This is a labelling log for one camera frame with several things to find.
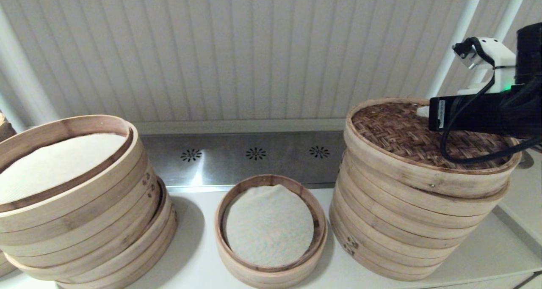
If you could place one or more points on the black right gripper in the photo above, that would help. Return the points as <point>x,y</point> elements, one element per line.
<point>474,113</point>

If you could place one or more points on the woven bamboo steamer lid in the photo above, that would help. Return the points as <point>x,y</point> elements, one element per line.
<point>394,132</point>

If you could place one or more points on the white steamer liner cloth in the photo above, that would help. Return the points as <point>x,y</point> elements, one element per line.
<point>271,225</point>
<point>55,165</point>

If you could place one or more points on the round steel basin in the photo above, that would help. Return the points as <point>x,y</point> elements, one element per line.
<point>527,160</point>

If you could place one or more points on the stainless steel vent panel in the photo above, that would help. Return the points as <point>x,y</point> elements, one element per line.
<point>237,166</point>

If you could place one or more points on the thin white wall pipe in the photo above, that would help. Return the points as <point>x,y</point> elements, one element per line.
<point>514,9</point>
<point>457,39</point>

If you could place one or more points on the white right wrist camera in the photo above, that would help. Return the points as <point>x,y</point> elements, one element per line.
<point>501,54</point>

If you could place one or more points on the thick white wall pipe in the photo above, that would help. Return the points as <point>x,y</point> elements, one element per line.
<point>25,94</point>

